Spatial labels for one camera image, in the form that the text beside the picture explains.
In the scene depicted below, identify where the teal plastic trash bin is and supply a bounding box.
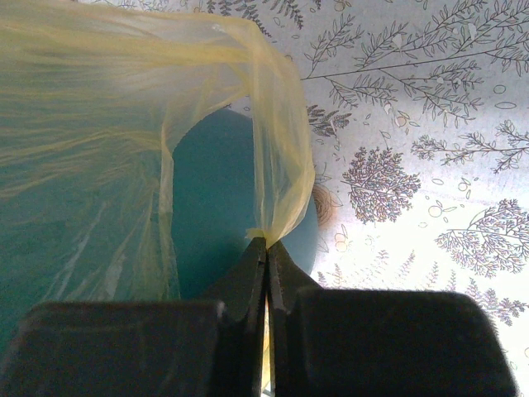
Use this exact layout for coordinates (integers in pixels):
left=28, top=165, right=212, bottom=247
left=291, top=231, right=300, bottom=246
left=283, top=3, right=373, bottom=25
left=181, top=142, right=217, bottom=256
left=0, top=105, right=319, bottom=344

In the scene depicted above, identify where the yellow plastic trash bag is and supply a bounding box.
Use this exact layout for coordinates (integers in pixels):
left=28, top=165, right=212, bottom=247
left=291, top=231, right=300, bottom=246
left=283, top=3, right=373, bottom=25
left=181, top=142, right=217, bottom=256
left=0, top=0, right=317, bottom=303

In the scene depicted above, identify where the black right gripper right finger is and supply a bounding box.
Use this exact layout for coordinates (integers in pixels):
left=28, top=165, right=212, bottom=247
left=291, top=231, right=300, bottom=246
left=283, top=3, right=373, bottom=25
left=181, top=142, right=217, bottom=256
left=267, top=243, right=517, bottom=396

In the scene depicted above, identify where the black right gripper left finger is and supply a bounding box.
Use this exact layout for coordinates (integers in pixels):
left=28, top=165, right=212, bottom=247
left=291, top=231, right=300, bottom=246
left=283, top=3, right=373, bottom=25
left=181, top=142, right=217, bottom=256
left=1, top=238, right=267, bottom=396

